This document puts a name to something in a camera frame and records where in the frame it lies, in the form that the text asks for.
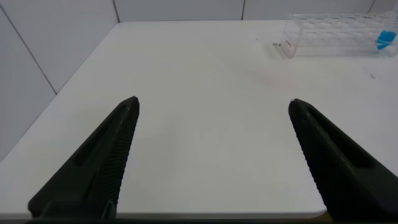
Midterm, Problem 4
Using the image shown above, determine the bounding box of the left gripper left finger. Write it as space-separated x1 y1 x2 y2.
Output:
27 95 141 220

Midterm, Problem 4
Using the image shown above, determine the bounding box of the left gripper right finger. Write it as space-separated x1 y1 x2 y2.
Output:
288 98 398 223

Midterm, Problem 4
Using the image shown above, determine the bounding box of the clear acrylic test tube rack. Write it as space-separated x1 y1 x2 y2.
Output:
278 12 398 59

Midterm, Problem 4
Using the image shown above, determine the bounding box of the test tube with blue pigment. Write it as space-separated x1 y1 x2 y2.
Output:
375 2 398 51

